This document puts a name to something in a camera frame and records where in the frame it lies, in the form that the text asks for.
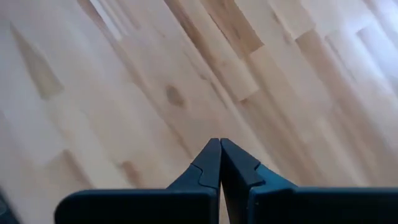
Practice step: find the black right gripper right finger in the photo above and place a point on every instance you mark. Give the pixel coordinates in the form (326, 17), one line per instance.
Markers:
(295, 205)

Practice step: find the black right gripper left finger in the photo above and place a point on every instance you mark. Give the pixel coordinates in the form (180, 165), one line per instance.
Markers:
(174, 205)

